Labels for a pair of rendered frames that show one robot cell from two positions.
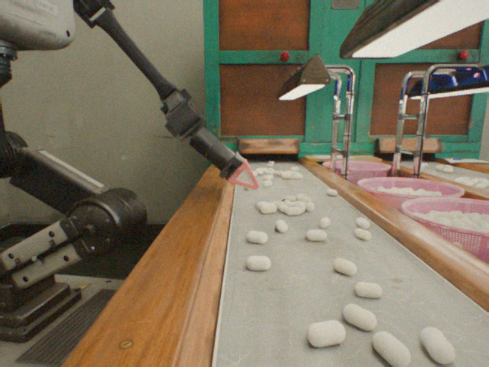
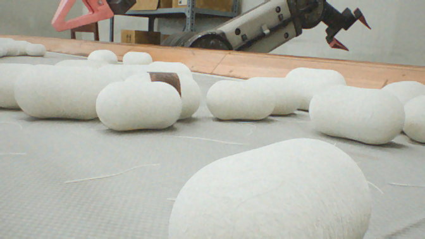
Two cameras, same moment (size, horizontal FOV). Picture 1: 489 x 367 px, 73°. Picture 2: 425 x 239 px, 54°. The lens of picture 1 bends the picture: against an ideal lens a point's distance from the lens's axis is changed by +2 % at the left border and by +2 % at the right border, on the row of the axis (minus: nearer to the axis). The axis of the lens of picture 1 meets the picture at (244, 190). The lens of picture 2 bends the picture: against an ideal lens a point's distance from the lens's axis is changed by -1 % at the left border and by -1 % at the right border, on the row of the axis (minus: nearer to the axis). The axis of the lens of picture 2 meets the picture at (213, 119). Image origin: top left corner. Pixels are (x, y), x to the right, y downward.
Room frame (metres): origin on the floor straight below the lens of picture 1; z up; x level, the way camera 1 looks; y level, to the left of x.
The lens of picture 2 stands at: (1.40, -0.26, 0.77)
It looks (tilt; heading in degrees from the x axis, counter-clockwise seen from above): 10 degrees down; 138
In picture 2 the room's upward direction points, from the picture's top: 3 degrees clockwise
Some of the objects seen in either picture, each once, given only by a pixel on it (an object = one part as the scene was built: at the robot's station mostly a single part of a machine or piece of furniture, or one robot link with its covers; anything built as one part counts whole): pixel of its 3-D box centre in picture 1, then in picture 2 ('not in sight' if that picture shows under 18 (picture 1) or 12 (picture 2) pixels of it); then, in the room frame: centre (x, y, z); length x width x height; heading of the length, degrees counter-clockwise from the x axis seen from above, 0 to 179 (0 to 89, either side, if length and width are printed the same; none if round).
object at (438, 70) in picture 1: (432, 134); not in sight; (1.18, -0.66, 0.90); 0.20 x 0.19 x 0.45; 0
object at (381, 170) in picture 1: (354, 176); not in sight; (1.36, -0.46, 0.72); 0.27 x 0.27 x 0.10
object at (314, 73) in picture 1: (296, 82); not in sight; (1.19, -0.18, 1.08); 0.62 x 0.08 x 0.07; 0
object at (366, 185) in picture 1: (406, 201); not in sight; (0.92, -0.46, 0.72); 0.27 x 0.27 x 0.10
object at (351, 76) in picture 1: (318, 134); not in sight; (1.18, -0.26, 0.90); 0.20 x 0.19 x 0.45; 0
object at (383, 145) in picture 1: (408, 145); not in sight; (1.63, -0.80, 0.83); 0.30 x 0.06 x 0.07; 90
